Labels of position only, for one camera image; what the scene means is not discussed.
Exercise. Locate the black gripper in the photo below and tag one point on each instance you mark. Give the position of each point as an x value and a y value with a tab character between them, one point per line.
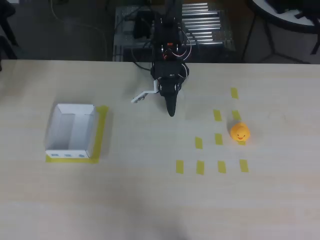
169	93

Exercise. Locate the yellow rubber duck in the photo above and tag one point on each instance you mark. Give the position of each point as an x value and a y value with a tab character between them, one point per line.
240	131

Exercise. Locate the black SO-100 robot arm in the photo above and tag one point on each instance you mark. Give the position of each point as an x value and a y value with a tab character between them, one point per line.
166	30

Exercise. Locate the white open cardboard box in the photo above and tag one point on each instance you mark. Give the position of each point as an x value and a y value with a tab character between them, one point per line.
65	130

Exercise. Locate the short yellow tape mark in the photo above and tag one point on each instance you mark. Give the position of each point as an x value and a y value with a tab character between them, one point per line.
217	115
234	93

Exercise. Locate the long yellow tape strip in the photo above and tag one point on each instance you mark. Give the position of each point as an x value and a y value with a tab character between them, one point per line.
70	161
101	130

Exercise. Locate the metal roller rack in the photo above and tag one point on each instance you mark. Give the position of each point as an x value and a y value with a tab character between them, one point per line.
207	25

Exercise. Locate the round white table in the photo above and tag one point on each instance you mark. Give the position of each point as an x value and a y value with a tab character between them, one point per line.
287	21

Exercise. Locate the black items on round table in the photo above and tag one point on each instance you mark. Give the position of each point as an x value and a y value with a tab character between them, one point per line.
310	10

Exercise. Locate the black chair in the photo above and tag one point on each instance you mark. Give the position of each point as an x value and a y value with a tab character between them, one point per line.
6	10

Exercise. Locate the white gripper camera mount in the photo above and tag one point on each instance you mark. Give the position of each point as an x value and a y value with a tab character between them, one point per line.
140	97

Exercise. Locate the black table leg frame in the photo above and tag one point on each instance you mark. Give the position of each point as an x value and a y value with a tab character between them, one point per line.
271	40

